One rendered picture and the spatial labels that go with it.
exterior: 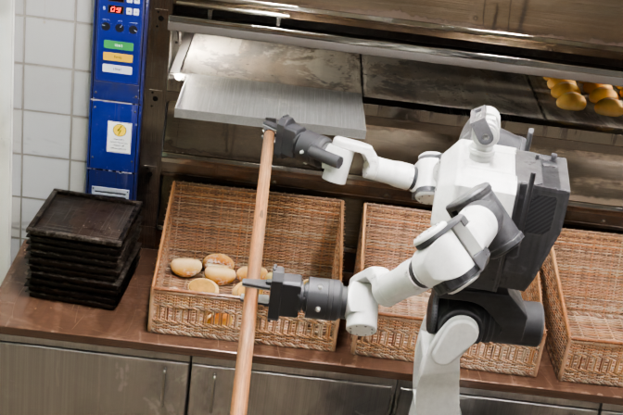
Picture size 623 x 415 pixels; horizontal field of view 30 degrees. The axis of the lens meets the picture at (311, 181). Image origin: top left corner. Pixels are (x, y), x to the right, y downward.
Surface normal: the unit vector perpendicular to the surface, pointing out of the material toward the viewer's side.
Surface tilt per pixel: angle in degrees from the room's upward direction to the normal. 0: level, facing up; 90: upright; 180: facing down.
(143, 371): 90
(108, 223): 0
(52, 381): 90
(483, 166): 1
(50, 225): 0
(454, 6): 70
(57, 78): 90
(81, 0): 90
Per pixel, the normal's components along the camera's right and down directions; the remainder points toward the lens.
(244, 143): 0.02, 0.09
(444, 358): -0.01, 0.42
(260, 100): 0.12, -0.90
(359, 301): 0.09, -0.49
